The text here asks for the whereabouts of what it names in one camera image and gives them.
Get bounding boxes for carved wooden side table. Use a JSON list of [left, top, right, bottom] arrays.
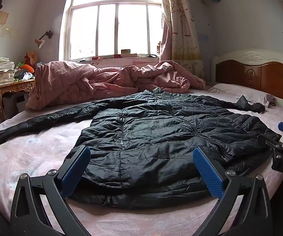
[[0, 79, 35, 122]]

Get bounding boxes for pink pillow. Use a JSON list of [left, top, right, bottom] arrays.
[[208, 83, 276, 108]]

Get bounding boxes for patterned beige curtain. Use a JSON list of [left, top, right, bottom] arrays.
[[159, 0, 206, 80]]

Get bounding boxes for orange plush toy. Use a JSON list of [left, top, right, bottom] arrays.
[[20, 64, 34, 74]]

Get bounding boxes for pink quilted duvet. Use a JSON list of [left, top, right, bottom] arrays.
[[26, 61, 205, 110]]

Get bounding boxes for books on windowsill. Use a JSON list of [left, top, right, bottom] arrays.
[[120, 49, 138, 58]]

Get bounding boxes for wooden white headboard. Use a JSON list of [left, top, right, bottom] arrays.
[[211, 49, 283, 107]]

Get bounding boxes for pink wall lamp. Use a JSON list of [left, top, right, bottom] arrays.
[[34, 30, 54, 49]]

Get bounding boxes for black puffer jacket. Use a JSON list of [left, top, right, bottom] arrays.
[[0, 88, 281, 209]]

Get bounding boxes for white framed window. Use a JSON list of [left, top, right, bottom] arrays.
[[59, 0, 162, 61]]

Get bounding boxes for stack of papers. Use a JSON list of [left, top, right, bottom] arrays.
[[0, 57, 15, 86]]

